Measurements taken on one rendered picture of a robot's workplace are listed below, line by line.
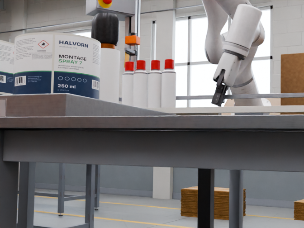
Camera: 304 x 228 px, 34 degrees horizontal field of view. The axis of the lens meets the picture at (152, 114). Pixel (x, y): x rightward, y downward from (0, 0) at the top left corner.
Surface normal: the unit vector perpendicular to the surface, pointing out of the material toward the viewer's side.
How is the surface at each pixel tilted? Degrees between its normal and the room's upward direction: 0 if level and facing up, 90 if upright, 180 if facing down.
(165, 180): 90
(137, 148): 90
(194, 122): 90
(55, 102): 90
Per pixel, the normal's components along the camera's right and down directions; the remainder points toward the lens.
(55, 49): 0.15, -0.07
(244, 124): -0.40, -0.07
